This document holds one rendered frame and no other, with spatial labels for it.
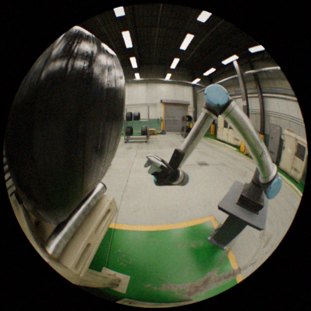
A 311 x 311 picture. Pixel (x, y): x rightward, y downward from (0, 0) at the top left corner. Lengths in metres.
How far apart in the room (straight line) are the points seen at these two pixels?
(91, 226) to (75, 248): 0.10
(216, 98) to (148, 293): 1.42
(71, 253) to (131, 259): 0.89
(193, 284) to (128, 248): 0.80
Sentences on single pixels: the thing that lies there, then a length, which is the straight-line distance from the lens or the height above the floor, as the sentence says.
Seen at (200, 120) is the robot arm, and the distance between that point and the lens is 0.63.
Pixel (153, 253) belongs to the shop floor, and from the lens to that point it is 1.16.
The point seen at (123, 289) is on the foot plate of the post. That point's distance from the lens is 1.15.
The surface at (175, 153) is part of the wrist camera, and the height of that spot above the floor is 0.98.
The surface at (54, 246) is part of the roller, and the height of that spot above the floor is 0.92.
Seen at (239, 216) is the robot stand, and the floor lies 0.60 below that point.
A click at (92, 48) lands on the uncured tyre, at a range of 0.17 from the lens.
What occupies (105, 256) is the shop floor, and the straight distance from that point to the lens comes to 1.23.
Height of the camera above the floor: 1.11
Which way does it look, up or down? 19 degrees down
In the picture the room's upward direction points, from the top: straight up
